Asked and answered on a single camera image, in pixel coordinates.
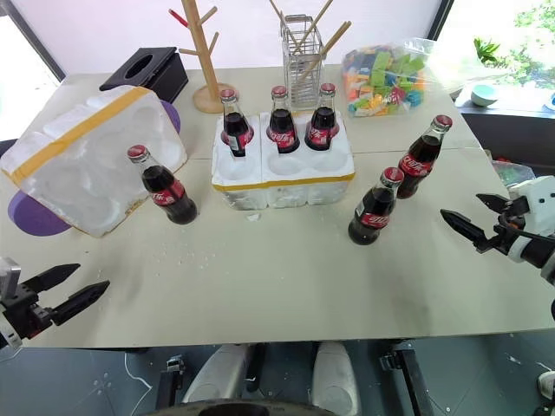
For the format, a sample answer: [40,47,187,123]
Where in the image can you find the purple round mat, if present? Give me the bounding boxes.
[7,99,181,237]

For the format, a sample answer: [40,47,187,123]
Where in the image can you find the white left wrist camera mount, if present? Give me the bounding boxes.
[0,256,23,350]

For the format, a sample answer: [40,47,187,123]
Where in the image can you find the black window frame post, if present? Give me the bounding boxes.
[426,0,455,43]
[7,0,68,84]

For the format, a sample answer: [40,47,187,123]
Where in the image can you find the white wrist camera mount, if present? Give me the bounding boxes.
[0,256,23,350]
[506,174,555,264]

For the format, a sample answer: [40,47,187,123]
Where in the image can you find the white robot leg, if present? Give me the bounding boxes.
[180,343,258,407]
[311,341,363,416]

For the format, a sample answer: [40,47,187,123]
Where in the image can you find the glass cola bottle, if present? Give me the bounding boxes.
[395,114,454,201]
[265,85,301,154]
[304,82,341,153]
[347,166,406,246]
[126,144,199,225]
[219,88,255,159]

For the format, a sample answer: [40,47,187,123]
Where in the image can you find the white left robot leg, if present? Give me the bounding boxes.
[180,343,258,407]

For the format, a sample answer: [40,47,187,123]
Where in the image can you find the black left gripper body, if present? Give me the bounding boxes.
[0,283,57,342]

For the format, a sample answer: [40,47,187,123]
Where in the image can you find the dark rounded robot torso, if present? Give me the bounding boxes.
[153,399,362,416]

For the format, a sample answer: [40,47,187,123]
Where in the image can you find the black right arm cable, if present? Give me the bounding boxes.
[493,222,555,242]

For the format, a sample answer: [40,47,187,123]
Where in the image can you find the black tissue box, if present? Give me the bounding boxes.
[99,46,190,106]

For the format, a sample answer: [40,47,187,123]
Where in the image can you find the metal wire chopstick holder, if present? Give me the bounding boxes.
[277,13,328,112]

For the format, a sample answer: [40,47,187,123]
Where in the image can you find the bag of coloured blocks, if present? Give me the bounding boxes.
[340,37,440,120]

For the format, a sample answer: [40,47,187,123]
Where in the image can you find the white right robot leg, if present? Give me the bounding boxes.
[311,341,363,416]

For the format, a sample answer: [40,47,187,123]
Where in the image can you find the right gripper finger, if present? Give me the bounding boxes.
[475,192,516,214]
[440,209,494,254]

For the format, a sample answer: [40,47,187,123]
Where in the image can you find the wooden mug tree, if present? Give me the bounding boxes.
[168,0,238,115]

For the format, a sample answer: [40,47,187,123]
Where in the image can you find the teal bowl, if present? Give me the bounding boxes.
[469,82,500,107]

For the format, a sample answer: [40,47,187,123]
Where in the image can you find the green potted plant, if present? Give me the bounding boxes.
[473,36,501,67]

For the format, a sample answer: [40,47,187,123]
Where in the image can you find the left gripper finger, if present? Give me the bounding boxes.
[51,280,111,328]
[21,263,82,296]

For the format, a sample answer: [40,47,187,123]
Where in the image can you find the white shoe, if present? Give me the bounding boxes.
[537,369,555,403]

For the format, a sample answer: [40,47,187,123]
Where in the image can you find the black table leg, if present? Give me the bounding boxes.
[379,339,436,416]
[155,354,188,412]

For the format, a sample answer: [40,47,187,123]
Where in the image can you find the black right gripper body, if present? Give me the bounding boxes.
[486,196,531,257]

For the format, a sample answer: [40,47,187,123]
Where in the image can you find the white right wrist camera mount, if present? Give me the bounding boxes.
[506,174,555,264]

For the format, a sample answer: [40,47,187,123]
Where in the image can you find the wooden chopstick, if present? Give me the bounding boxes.
[278,11,304,70]
[268,0,310,57]
[300,20,353,81]
[292,0,336,56]

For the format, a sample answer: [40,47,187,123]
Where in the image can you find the white foam lid yellow tape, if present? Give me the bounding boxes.
[0,84,189,239]

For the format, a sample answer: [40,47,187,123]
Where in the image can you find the white foam bottle tray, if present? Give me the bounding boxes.
[211,110,357,211]

